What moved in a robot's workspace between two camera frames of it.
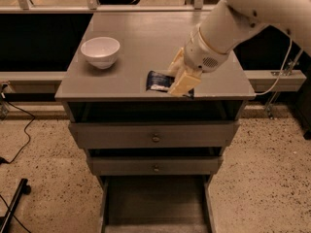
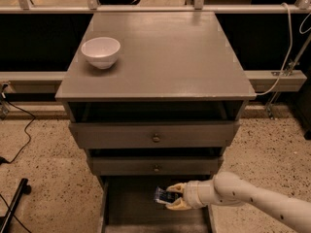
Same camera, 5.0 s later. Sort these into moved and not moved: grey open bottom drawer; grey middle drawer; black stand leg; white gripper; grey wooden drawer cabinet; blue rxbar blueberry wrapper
Moved: blue rxbar blueberry wrapper; white gripper
Not moved: grey open bottom drawer; grey wooden drawer cabinet; black stand leg; grey middle drawer
